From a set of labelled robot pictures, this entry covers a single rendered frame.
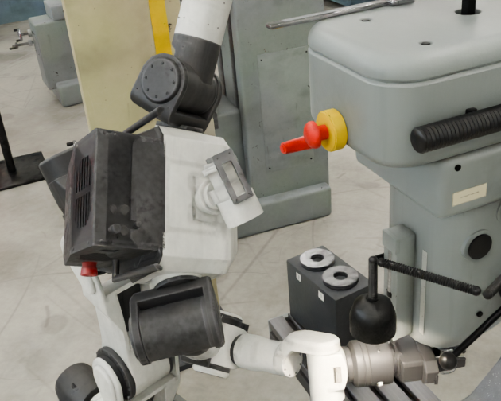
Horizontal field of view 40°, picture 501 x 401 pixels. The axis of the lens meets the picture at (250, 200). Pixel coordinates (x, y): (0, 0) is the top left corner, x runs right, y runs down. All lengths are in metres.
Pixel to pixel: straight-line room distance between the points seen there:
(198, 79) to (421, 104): 0.50
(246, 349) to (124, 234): 0.42
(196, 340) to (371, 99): 0.51
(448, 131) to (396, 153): 0.07
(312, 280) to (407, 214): 0.65
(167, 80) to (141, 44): 1.46
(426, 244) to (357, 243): 2.83
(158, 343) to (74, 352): 2.31
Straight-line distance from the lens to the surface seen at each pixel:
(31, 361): 3.52
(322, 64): 1.02
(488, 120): 0.95
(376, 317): 1.07
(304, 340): 1.33
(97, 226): 1.14
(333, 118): 0.99
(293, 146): 1.10
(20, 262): 4.27
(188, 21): 1.30
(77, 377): 2.18
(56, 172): 1.56
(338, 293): 1.72
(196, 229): 1.21
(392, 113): 0.91
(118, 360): 1.70
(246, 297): 3.60
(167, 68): 1.24
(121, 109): 2.75
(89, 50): 2.66
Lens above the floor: 2.17
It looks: 29 degrees down
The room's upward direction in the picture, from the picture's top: 5 degrees counter-clockwise
